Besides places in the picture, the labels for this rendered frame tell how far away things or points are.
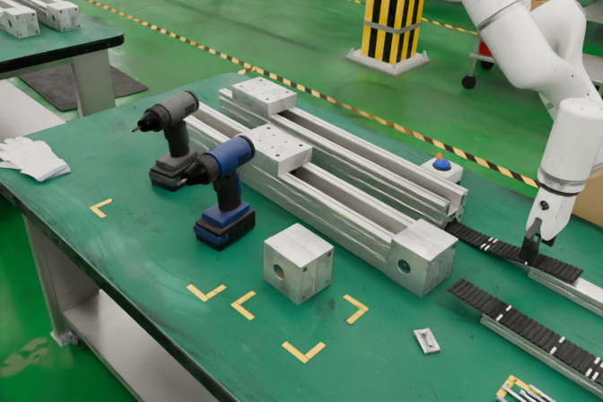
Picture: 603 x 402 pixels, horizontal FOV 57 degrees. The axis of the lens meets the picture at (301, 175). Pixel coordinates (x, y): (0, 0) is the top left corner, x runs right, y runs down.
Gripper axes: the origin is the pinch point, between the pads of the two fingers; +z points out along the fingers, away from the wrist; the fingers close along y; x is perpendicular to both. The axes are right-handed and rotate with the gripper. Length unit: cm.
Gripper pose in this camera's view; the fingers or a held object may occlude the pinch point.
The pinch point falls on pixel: (537, 247)
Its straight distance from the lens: 123.6
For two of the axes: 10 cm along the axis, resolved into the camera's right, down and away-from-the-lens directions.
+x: -7.0, -4.0, 5.9
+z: -0.5, 8.5, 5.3
